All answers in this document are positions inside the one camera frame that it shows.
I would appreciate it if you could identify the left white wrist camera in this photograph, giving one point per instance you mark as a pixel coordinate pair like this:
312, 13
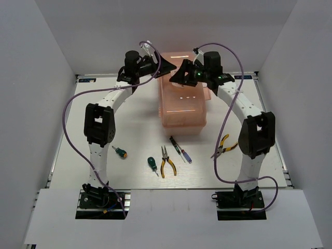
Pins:
147, 50

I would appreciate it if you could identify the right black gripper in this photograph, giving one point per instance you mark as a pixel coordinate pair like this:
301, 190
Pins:
180, 77

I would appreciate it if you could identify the stubby dark green screwdriver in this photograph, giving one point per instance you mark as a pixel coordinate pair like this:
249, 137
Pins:
151, 162

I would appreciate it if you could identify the stubby green orange screwdriver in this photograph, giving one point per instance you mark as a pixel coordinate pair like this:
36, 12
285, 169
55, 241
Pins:
120, 152

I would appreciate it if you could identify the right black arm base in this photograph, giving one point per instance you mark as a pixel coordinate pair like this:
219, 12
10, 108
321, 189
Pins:
229, 209

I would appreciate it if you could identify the pink plastic toolbox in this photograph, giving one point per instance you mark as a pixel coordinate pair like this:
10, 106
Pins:
182, 109

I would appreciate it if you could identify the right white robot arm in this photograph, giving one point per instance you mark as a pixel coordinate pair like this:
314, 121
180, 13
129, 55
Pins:
257, 134

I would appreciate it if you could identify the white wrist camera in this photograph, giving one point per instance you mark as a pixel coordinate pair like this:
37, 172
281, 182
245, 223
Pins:
147, 50
199, 56

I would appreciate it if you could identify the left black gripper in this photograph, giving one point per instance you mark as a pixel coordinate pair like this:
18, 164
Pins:
165, 67

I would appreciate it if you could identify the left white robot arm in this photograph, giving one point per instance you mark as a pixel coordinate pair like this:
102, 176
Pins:
99, 126

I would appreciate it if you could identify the blue handled small screwdriver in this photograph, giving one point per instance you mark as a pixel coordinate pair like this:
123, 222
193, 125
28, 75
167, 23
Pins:
186, 156

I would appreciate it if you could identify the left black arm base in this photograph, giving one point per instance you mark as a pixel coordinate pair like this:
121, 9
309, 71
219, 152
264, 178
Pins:
89, 207

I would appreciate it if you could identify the yellow long nose pliers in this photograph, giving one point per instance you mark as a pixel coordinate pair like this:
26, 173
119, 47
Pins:
166, 158

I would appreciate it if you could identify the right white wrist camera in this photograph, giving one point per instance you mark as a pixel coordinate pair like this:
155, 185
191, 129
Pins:
199, 56

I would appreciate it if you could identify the black green precision screwdriver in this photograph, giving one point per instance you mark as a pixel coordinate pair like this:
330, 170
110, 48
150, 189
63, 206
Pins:
172, 140

